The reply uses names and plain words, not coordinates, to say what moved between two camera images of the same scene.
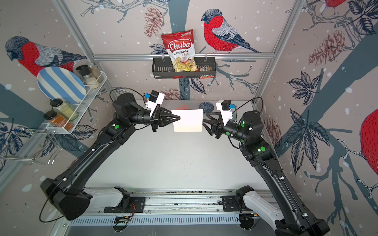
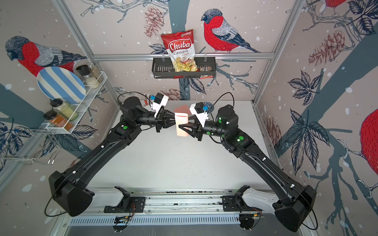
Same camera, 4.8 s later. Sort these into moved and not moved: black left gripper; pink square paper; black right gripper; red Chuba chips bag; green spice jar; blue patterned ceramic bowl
Moved: pink square paper; black right gripper
Not moved: green spice jar; black left gripper; red Chuba chips bag; blue patterned ceramic bowl
